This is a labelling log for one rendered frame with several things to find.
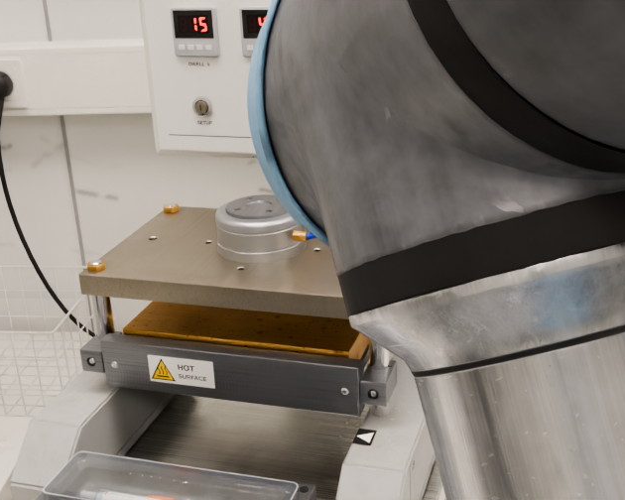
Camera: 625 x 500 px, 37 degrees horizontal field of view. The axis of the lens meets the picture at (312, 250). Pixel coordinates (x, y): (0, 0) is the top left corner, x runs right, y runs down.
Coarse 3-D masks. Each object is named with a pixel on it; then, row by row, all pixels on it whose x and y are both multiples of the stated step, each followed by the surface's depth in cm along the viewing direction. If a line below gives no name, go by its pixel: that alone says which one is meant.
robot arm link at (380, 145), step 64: (320, 0) 26; (384, 0) 23; (256, 64) 31; (320, 64) 27; (384, 64) 24; (448, 64) 22; (256, 128) 32; (320, 128) 27; (384, 128) 25; (448, 128) 24; (512, 128) 22; (320, 192) 29; (384, 192) 26; (448, 192) 24; (512, 192) 24; (576, 192) 24; (384, 256) 26; (448, 256) 25; (512, 256) 24; (576, 256) 24; (384, 320) 26; (448, 320) 25; (512, 320) 25; (576, 320) 25; (448, 384) 27; (512, 384) 25; (576, 384) 25; (448, 448) 27; (512, 448) 26; (576, 448) 25
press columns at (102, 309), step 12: (96, 300) 82; (108, 300) 83; (96, 312) 83; (108, 312) 83; (96, 324) 83; (108, 324) 83; (372, 348) 76; (384, 348) 76; (372, 360) 76; (384, 360) 76; (372, 408) 78; (384, 408) 78
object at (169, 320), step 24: (144, 312) 85; (168, 312) 85; (192, 312) 84; (216, 312) 84; (240, 312) 84; (264, 312) 84; (168, 336) 81; (192, 336) 80; (216, 336) 80; (240, 336) 80; (264, 336) 79; (288, 336) 79; (312, 336) 79; (336, 336) 79; (360, 336) 79
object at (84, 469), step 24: (96, 456) 74; (72, 480) 71; (96, 480) 71; (120, 480) 71; (144, 480) 70; (168, 480) 70; (192, 480) 70; (216, 480) 70; (240, 480) 70; (264, 480) 70
